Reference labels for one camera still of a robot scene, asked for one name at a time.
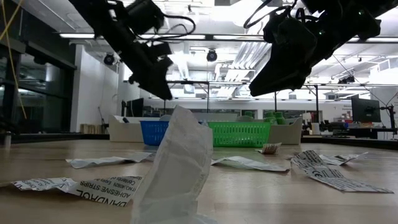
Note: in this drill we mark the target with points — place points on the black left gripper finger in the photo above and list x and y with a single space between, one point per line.
155 84

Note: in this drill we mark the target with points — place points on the long ceiling light strip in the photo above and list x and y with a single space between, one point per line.
186 36
77 36
239 37

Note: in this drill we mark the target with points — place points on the dark background desk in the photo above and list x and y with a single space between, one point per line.
373 132

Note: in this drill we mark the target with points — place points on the black background rig frame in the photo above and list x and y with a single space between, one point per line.
189 82
316 102

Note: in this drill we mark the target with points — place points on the printed adhesive strips wrapper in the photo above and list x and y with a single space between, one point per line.
105 191

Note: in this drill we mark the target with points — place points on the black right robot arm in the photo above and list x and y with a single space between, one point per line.
348 21

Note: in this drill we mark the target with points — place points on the small white bottle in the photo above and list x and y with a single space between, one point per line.
7 140

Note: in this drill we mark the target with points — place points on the green plastic basket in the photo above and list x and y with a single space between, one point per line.
239 133

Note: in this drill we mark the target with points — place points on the black computer monitor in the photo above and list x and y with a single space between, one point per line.
366 109
136 107

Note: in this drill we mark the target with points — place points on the black ceiling spotlight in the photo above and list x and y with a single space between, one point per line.
211 55
346 80
109 59

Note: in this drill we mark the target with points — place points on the blue plastic basket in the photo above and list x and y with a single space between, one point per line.
154 132

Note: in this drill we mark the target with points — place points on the wooden crate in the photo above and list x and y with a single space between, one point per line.
93 129

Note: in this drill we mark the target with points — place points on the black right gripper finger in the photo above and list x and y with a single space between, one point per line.
283 76

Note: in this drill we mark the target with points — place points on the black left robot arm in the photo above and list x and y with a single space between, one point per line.
105 21

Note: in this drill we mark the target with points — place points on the printed bandage wrapper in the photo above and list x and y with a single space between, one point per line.
335 159
323 177

